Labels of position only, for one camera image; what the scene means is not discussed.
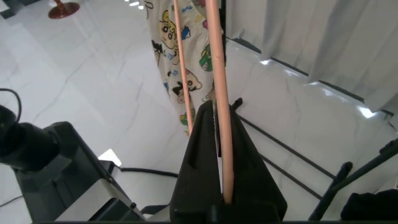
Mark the red round stand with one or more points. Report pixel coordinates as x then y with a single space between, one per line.
63 9

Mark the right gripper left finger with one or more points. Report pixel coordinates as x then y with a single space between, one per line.
199 174

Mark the white curtain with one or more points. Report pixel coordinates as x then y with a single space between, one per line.
311 37

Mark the black clothes rack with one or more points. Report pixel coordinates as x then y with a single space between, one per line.
373 162

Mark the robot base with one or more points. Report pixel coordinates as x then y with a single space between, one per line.
77 161

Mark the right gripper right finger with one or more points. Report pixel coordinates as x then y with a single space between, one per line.
255 193

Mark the pink clothes hanger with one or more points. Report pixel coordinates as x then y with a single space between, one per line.
219 62

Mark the cream printed garment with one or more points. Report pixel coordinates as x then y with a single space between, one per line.
168 37

